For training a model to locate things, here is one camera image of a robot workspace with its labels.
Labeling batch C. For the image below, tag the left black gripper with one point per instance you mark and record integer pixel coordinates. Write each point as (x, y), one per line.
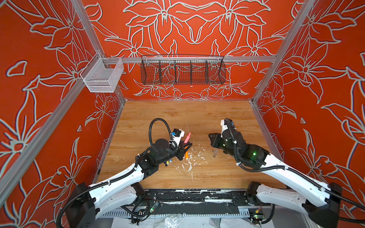
(180, 151)

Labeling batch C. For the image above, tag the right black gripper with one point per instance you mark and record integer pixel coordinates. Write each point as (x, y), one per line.
(214, 140)

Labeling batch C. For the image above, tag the pink marker pen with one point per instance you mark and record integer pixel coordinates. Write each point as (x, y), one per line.
(187, 138)

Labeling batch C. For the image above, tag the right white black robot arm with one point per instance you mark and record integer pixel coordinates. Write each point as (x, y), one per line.
(317, 200)

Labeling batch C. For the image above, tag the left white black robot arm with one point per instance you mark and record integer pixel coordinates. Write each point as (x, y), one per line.
(87, 203)

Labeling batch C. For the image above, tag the clear plastic bin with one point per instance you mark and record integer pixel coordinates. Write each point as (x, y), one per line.
(100, 76)

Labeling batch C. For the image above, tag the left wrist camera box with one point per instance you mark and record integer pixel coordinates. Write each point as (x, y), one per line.
(175, 137)

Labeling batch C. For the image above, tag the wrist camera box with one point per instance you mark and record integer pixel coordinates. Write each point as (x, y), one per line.
(226, 124)
(175, 137)

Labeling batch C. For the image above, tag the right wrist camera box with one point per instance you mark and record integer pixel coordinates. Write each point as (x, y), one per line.
(226, 124)

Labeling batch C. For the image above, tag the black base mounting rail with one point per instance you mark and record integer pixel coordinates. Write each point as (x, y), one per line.
(215, 202)

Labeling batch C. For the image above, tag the black wire mesh basket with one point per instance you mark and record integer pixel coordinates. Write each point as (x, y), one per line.
(182, 70)

